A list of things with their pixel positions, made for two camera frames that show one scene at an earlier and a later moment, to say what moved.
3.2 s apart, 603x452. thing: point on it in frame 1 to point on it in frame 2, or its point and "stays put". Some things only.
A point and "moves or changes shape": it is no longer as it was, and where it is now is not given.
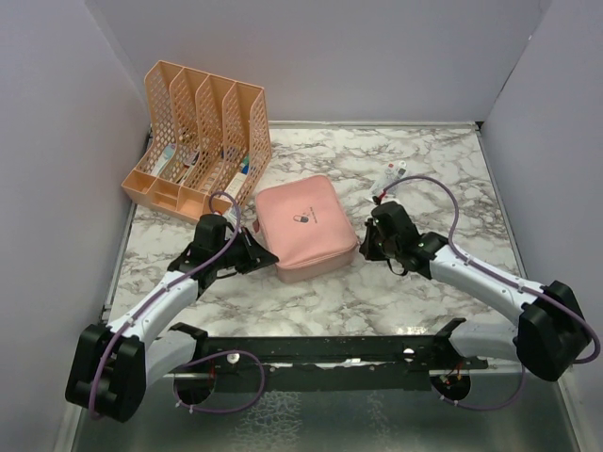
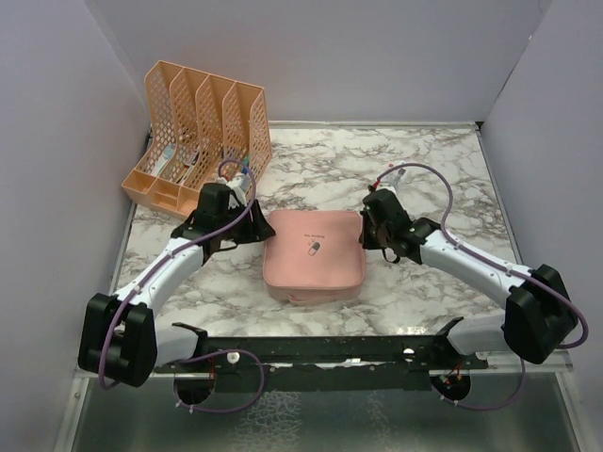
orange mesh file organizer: [209, 146] stays put
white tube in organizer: [164, 159] stays put
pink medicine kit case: [303, 226] moves or changes shape
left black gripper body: [237, 256] to [235, 232]
